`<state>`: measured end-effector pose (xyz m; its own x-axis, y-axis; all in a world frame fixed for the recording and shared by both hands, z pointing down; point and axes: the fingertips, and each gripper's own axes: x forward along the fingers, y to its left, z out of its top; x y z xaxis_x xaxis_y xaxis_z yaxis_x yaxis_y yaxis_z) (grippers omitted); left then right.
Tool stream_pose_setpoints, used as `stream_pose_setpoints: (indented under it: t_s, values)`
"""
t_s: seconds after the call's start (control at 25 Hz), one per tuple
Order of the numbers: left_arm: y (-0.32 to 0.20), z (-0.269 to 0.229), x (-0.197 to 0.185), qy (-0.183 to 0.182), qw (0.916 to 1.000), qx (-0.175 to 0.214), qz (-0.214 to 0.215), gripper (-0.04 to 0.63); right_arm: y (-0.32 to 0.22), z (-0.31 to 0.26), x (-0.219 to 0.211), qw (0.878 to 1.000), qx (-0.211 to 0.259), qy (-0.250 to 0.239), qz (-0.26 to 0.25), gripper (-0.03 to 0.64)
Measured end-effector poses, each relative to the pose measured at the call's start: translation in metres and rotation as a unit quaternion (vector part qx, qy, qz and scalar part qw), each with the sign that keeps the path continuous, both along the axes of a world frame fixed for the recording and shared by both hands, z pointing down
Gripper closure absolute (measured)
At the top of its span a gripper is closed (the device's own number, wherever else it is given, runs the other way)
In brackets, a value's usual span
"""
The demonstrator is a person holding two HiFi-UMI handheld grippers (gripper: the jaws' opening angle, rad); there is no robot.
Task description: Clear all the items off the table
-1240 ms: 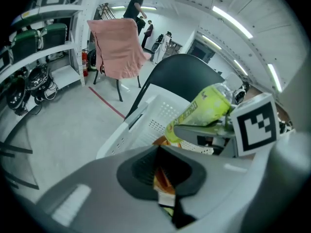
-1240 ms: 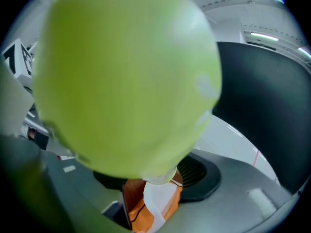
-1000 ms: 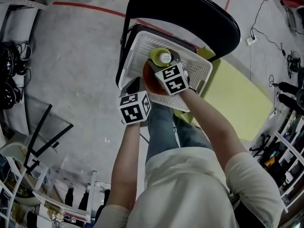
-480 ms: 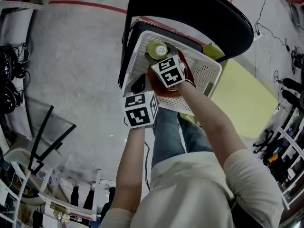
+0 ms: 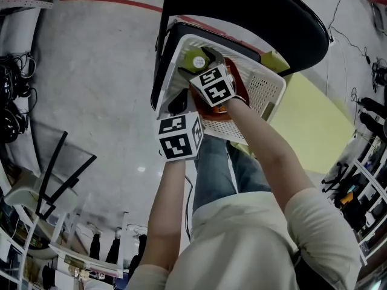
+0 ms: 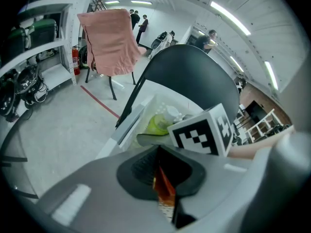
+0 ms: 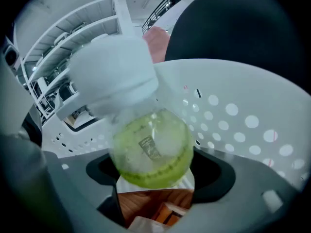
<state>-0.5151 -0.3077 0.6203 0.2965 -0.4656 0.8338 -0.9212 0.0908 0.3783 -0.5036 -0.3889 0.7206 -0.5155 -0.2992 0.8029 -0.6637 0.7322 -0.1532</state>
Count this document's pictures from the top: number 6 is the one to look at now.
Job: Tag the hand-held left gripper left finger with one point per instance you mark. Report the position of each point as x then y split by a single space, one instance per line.
97 190

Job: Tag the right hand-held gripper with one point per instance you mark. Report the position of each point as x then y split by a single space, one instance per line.
199 135

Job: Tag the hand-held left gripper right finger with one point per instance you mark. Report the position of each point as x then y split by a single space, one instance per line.
213 190

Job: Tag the green plastic bottle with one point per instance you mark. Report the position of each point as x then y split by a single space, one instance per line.
158 124

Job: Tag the orange tissue box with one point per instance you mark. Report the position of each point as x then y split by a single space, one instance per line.
165 186

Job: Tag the person's right forearm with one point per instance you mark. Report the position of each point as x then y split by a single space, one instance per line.
250 150

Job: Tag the white plastic basket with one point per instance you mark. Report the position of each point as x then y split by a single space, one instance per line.
131 130

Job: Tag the black folding chair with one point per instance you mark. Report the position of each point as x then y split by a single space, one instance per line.
189 69

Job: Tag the white storage shelf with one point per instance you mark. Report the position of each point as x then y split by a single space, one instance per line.
262 127

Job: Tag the grey shell chair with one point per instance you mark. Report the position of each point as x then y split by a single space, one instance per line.
14 159

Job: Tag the black monitor screen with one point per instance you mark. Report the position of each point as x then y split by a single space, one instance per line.
255 109

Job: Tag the dark green bag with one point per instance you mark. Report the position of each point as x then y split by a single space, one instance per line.
83 57

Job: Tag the pink cloth on chair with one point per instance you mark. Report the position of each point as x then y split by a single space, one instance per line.
109 40

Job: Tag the red fire extinguisher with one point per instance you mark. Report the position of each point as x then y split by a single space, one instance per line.
76 59

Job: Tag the ceiling strip light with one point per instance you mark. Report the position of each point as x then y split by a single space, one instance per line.
111 2
271 74
229 17
201 32
141 2
236 63

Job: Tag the person's white shirt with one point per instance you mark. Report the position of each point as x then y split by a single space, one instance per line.
296 93

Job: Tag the black helmet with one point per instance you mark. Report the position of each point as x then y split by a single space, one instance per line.
7 98
30 81

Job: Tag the white shelf rack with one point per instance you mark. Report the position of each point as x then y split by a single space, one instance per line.
60 45

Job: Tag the black metal staircase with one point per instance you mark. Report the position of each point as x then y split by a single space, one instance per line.
97 5

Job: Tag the rows of black cases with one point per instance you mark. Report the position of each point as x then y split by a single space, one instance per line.
41 31

